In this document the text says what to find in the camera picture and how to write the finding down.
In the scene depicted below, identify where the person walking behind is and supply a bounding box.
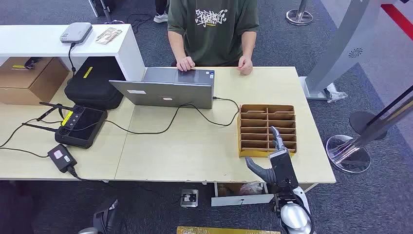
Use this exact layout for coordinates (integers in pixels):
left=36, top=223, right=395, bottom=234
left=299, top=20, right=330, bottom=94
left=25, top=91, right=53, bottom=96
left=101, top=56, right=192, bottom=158
left=152, top=0, right=170, bottom=24

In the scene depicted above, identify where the grey gate pillar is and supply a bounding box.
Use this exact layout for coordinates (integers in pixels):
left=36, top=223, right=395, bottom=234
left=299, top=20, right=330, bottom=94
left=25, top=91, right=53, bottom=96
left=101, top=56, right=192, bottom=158
left=299, top=0, right=390, bottom=101

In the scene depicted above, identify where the chrome stanchion with round base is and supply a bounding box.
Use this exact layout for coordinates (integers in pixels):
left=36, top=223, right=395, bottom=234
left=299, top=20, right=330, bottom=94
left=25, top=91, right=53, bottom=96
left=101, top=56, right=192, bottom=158
left=285, top=0, right=314, bottom=26
left=325, top=97, right=413, bottom=175

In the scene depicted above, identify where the black metal stand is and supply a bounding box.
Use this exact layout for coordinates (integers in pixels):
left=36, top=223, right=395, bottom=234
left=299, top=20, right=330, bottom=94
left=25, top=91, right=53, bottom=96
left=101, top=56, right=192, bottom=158
left=87, top=0, right=126, bottom=25

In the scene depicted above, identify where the crumpled clear plastic bag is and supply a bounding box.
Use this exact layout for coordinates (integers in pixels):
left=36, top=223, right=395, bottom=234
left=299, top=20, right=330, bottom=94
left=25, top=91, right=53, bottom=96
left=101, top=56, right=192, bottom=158
left=324, top=83, right=349, bottom=104

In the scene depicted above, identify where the black power adapter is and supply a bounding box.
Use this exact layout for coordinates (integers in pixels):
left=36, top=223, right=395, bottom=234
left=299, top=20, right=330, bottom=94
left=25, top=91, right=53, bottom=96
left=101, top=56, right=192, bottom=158
left=47, top=144, right=78, bottom=174

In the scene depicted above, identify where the clear packet of papers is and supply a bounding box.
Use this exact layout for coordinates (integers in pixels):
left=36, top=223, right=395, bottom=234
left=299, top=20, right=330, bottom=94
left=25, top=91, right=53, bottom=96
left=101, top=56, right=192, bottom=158
left=95, top=27, right=123, bottom=45

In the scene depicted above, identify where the grey laptop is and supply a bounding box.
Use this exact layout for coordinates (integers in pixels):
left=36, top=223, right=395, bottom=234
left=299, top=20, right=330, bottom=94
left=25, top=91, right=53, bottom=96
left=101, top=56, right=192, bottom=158
left=109, top=67, right=215, bottom=110

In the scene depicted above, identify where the person's hand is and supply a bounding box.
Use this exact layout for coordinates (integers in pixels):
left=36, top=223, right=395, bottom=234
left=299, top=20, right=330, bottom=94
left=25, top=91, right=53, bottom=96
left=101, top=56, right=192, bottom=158
left=176, top=56, right=196, bottom=72
left=237, top=55, right=254, bottom=76

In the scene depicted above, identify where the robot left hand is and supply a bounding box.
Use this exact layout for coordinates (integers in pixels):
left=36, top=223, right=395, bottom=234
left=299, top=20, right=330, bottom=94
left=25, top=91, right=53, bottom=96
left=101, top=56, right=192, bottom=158
left=93, top=198, right=119, bottom=234

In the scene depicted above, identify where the person's left hand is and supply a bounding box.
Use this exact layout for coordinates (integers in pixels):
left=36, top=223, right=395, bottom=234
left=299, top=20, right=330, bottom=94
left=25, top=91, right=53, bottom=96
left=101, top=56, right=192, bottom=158
left=237, top=55, right=254, bottom=76

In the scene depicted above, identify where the white open drawer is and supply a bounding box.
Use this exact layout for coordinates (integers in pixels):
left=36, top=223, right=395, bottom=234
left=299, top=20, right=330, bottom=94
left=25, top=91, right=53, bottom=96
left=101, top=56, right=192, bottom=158
left=211, top=182, right=275, bottom=207

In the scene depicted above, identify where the black stanchion with round base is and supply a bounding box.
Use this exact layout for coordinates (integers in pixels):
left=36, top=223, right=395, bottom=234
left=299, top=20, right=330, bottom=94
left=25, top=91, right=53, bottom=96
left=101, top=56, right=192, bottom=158
left=349, top=84, right=413, bottom=141

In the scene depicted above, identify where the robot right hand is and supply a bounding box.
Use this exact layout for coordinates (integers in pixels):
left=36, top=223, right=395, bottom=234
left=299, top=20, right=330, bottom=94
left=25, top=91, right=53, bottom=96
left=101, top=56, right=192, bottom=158
left=244, top=126, right=300, bottom=189

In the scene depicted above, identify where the black router cable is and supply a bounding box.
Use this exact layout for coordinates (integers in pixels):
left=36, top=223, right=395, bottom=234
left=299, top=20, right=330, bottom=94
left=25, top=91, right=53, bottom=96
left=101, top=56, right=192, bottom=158
left=67, top=42, right=77, bottom=77

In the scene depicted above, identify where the person's right hand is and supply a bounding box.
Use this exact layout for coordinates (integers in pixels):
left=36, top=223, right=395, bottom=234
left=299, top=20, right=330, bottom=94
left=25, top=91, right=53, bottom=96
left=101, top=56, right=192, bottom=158
left=176, top=56, right=196, bottom=72

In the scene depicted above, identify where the wooden card organizer box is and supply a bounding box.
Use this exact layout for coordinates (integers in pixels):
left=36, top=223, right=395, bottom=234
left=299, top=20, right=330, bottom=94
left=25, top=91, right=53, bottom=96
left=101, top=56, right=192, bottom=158
left=237, top=104, right=298, bottom=158

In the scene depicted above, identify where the brown cardboard box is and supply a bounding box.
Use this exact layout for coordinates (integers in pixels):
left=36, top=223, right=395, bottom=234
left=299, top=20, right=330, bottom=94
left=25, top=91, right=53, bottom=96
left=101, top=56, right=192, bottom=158
left=0, top=57, right=70, bottom=106

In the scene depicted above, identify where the person in front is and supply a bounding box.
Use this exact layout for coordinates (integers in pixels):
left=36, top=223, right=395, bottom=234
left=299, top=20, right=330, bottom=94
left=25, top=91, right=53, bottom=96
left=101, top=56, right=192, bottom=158
left=167, top=0, right=260, bottom=76

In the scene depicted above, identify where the black object on cardboard box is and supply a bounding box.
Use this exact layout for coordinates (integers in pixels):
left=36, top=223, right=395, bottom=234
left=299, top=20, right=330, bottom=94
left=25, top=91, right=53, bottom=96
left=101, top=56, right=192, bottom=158
left=23, top=57, right=43, bottom=70

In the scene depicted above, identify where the metal floor socket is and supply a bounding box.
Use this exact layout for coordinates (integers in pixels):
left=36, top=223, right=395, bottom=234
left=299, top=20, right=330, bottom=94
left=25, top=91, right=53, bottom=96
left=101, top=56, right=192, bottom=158
left=180, top=189, right=199, bottom=208

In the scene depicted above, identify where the white desk shelf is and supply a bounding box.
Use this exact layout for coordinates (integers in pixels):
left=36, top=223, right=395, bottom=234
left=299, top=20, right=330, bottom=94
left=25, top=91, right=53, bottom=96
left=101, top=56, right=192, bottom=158
left=0, top=23, right=146, bottom=82

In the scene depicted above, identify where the black zip carry case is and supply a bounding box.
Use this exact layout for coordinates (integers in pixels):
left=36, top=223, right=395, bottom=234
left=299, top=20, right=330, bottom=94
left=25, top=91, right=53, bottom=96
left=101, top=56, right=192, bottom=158
left=64, top=57, right=127, bottom=111

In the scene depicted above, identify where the grey router box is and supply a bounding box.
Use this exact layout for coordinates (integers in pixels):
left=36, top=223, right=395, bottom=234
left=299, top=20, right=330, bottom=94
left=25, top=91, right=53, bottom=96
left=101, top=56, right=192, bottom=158
left=59, top=21, right=93, bottom=45

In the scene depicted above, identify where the gold foil board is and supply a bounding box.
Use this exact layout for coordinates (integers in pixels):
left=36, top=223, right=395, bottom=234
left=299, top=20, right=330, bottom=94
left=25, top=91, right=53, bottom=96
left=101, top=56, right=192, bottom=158
left=176, top=226, right=282, bottom=234

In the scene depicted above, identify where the thin black adapter cable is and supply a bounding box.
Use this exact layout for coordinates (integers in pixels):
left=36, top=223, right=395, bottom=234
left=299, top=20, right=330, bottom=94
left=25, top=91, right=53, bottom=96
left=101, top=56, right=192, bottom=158
left=0, top=117, right=62, bottom=159

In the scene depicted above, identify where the black laptop cable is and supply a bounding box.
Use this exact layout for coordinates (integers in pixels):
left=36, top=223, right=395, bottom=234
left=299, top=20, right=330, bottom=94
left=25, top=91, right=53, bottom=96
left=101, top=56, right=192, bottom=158
left=59, top=96, right=240, bottom=136

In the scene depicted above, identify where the black remote controller with antennas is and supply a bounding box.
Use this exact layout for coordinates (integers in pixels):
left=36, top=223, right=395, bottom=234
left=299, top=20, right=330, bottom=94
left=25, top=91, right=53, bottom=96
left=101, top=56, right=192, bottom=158
left=21, top=102, right=108, bottom=150

